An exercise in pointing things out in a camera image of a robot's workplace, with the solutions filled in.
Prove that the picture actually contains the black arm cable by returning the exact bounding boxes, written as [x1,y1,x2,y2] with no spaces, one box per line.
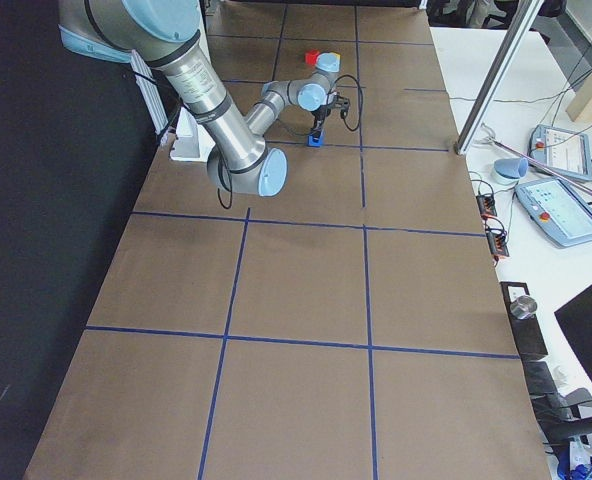
[214,74,366,209]

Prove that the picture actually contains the mint green tape roll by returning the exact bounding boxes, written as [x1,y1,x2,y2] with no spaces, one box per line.
[491,169,521,186]

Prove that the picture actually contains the blue wooden block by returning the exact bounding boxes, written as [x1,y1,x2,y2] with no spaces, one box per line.
[307,131,324,148]

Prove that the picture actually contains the aluminium frame post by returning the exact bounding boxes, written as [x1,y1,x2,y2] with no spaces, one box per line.
[454,0,544,155]

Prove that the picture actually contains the red wooden block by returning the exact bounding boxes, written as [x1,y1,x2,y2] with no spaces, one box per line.
[305,49,321,66]

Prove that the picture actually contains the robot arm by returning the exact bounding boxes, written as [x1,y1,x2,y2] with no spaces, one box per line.
[58,0,341,197]

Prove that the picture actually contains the metal cup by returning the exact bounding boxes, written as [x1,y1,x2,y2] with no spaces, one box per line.
[509,295,538,320]

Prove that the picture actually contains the light blue cup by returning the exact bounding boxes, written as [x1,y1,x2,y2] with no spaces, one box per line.
[493,157,529,180]

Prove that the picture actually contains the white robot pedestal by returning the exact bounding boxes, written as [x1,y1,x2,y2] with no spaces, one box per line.
[169,29,217,162]

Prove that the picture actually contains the long grabber stick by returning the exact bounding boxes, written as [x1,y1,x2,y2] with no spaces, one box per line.
[478,123,592,197]

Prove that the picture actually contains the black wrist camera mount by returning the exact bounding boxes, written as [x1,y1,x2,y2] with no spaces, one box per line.
[325,93,351,120]

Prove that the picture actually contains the yellow wooden block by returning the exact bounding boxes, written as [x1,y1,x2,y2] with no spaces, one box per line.
[330,52,341,72]

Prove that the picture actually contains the black box on table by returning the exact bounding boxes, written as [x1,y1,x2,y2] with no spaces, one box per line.
[500,281,548,361]

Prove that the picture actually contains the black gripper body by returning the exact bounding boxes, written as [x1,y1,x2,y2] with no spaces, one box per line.
[312,104,332,125]

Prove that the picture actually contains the brown paper table cover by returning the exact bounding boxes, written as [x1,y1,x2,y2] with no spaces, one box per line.
[25,2,550,479]

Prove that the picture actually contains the far teach pendant tablet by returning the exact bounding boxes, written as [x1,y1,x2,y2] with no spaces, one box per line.
[529,124,592,181]

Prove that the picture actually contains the near teach pendant tablet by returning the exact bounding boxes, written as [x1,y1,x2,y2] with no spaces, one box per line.
[515,178,592,248]

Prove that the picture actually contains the orange black connector box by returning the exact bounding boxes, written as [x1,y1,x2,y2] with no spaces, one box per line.
[476,193,497,219]

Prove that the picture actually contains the teach pendant tablet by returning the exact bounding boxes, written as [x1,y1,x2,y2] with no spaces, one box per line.
[529,124,592,181]
[515,178,592,248]

